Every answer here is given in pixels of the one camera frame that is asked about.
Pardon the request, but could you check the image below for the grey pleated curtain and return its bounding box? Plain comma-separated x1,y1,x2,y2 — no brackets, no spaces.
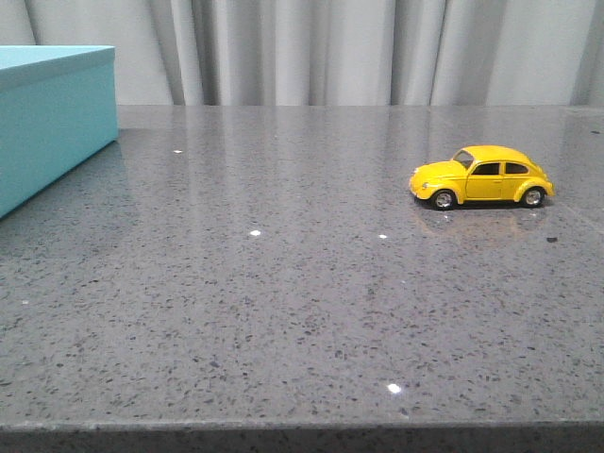
1,0,603,106

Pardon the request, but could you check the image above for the turquoise blue box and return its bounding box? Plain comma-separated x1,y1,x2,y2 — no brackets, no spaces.
1,45,119,214

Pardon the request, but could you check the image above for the yellow toy beetle car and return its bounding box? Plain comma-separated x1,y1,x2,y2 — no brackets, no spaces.
409,144,555,210

